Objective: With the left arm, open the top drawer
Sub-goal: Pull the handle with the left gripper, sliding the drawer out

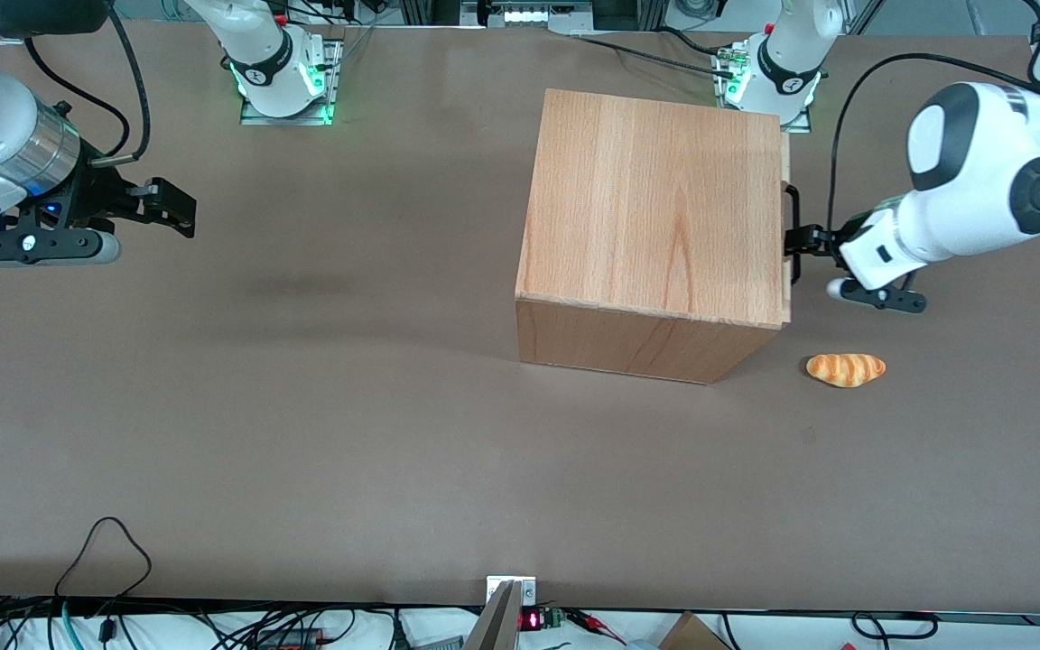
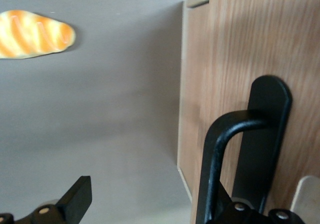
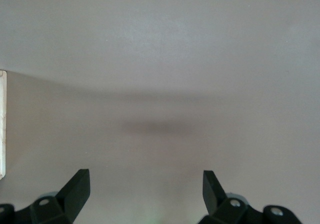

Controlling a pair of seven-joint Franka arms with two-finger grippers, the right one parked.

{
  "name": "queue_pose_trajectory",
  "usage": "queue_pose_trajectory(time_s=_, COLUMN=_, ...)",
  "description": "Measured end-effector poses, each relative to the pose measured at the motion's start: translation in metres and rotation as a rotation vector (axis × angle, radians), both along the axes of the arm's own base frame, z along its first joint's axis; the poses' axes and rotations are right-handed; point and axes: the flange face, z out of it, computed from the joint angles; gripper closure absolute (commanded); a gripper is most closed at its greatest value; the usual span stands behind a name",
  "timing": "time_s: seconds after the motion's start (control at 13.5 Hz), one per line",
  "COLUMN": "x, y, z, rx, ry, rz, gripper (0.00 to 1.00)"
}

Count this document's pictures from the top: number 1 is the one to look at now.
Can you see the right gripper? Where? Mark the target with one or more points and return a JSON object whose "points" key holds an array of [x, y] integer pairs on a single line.
{"points": [[97, 199]]}

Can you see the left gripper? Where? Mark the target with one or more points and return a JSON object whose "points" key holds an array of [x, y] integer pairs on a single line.
{"points": [[820, 238]]}

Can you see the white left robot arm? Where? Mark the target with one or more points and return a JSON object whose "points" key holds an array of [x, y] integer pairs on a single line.
{"points": [[980, 181]]}

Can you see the light wooden drawer cabinet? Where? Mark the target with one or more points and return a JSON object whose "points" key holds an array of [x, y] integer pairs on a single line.
{"points": [[646, 208]]}

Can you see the striped toy bread roll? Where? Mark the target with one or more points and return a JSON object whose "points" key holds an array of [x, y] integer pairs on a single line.
{"points": [[845, 368]]}

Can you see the lit electronics box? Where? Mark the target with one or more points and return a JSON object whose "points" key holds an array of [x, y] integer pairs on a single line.
{"points": [[529, 13]]}

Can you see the brown cardboard piece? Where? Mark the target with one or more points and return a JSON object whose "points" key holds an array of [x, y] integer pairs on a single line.
{"points": [[691, 635]]}

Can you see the red clip test leads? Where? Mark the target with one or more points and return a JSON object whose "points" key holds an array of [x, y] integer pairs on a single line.
{"points": [[592, 621]]}

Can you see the red LED display module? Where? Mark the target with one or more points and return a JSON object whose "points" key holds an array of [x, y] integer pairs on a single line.
{"points": [[531, 620]]}

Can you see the grey support bar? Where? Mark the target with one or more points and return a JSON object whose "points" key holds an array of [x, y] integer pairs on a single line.
{"points": [[495, 627]]}

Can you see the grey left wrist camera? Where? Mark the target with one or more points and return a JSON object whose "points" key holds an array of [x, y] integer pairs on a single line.
{"points": [[890, 298]]}

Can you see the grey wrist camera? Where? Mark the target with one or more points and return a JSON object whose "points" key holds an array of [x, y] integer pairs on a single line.
{"points": [[51, 246], [890, 298]]}

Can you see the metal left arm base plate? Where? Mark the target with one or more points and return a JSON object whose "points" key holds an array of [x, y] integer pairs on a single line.
{"points": [[798, 125]]}

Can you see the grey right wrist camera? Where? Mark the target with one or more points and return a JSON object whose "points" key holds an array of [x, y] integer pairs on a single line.
{"points": [[51, 246]]}

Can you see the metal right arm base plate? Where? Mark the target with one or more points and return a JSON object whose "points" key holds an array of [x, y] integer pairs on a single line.
{"points": [[285, 119]]}

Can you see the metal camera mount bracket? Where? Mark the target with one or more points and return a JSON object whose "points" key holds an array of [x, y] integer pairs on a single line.
{"points": [[529, 591]]}

